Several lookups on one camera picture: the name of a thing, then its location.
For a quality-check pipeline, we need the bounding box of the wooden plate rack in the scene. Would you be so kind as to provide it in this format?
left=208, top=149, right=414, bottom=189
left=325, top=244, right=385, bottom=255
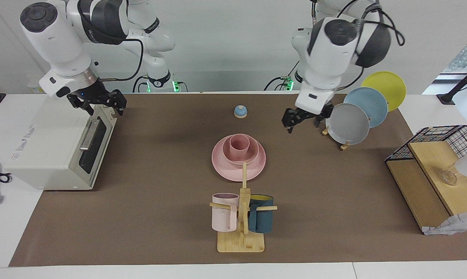
left=322, top=126, right=352, bottom=152

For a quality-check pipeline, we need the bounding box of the dark teal mug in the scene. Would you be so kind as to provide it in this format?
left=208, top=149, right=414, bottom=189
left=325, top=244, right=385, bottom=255
left=248, top=195, right=275, bottom=234

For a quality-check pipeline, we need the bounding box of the grey plate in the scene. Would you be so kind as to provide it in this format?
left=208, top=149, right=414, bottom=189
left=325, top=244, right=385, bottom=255
left=326, top=103, right=370, bottom=145

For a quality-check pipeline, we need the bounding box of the white toaster oven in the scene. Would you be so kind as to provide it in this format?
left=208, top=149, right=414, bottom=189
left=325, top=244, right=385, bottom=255
left=3, top=90, right=117, bottom=190

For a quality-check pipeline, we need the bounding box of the wooden shelf with wire cage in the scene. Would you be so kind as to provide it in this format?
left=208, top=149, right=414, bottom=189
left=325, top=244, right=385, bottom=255
left=385, top=125, right=467, bottom=236

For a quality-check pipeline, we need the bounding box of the wooden mug tree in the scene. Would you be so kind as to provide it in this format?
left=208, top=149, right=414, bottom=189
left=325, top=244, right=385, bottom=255
left=209, top=162, right=278, bottom=253

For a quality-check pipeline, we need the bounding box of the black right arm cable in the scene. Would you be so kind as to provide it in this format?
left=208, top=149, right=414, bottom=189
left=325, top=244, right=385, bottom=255
left=100, top=37, right=145, bottom=83

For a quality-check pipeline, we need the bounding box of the pink cup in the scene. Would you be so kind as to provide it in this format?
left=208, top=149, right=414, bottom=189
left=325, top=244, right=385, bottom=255
left=229, top=134, right=251, bottom=159

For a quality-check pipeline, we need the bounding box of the light pink mug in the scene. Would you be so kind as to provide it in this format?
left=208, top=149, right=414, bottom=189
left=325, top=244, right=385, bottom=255
left=212, top=193, right=240, bottom=232

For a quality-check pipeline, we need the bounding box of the yellow plate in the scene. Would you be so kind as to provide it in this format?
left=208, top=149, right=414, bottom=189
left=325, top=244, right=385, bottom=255
left=361, top=71, right=407, bottom=112

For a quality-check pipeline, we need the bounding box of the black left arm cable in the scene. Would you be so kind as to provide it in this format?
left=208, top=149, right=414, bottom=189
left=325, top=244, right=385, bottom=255
left=311, top=0, right=405, bottom=48

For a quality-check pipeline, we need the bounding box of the pink speckled plate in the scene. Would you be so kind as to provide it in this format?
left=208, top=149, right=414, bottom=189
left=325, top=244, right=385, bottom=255
left=212, top=135, right=266, bottom=182

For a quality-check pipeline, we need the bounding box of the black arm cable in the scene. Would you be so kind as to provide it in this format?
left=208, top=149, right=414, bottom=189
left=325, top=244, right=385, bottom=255
left=311, top=0, right=405, bottom=48
left=100, top=37, right=145, bottom=83

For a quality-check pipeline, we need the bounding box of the light blue plate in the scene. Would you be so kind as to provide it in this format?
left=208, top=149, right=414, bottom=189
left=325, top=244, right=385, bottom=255
left=343, top=87, right=389, bottom=128

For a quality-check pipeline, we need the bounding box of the pink bowl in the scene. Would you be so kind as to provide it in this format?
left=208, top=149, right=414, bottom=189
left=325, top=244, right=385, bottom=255
left=222, top=134, right=259, bottom=165

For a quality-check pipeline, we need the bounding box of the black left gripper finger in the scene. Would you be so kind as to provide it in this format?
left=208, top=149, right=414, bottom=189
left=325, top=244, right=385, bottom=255
left=282, top=108, right=302, bottom=134
left=314, top=102, right=333, bottom=128

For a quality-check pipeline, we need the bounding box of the brown table mat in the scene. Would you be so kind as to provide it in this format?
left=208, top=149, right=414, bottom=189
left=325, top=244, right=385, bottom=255
left=9, top=93, right=467, bottom=267

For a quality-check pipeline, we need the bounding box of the clear stemmed glass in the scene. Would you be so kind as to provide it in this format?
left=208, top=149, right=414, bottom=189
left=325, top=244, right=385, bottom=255
left=440, top=149, right=467, bottom=186

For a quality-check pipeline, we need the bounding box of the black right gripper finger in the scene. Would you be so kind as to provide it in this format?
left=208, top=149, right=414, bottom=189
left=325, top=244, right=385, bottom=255
left=108, top=90, right=127, bottom=117
left=67, top=94, right=95, bottom=116

